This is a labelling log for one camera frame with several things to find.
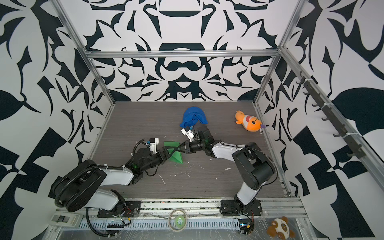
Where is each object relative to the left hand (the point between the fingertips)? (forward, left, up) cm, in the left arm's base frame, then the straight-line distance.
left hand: (175, 148), depth 83 cm
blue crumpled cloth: (+28, -10, -5) cm, 30 cm away
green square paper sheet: (-4, -1, -2) cm, 4 cm away
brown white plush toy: (-36, -47, -8) cm, 60 cm away
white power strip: (-30, +50, -9) cm, 59 cm away
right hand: (-1, -1, 0) cm, 2 cm away
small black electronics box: (-35, -33, -12) cm, 50 cm away
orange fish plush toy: (+17, -48, -3) cm, 51 cm away
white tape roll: (-32, -5, -10) cm, 34 cm away
